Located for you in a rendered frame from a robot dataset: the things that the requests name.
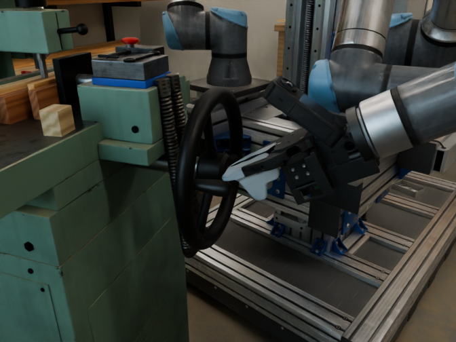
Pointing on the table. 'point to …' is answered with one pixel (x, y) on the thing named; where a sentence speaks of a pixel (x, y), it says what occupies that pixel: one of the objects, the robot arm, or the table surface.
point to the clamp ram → (72, 76)
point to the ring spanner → (140, 56)
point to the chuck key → (116, 54)
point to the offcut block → (57, 120)
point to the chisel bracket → (34, 31)
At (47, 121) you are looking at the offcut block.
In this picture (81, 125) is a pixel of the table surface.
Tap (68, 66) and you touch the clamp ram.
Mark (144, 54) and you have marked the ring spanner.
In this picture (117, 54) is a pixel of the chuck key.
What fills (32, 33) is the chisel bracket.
